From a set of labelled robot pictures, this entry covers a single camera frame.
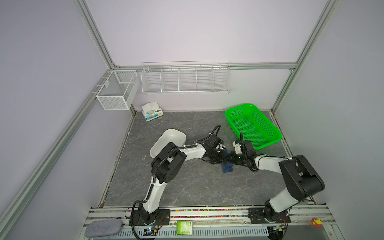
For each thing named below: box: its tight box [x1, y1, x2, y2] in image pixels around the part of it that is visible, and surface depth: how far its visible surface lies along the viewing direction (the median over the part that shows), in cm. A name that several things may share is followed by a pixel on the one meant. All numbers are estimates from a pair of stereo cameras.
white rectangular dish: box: [150, 128, 187, 159], surface depth 104 cm
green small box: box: [176, 220, 193, 235], surface depth 71 cm
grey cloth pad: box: [85, 219, 125, 238], surface depth 71 cm
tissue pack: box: [141, 101, 164, 122], surface depth 115 cm
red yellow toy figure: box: [311, 217, 323, 229], surface depth 69 cm
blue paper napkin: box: [221, 162, 234, 173], surface depth 91 cm
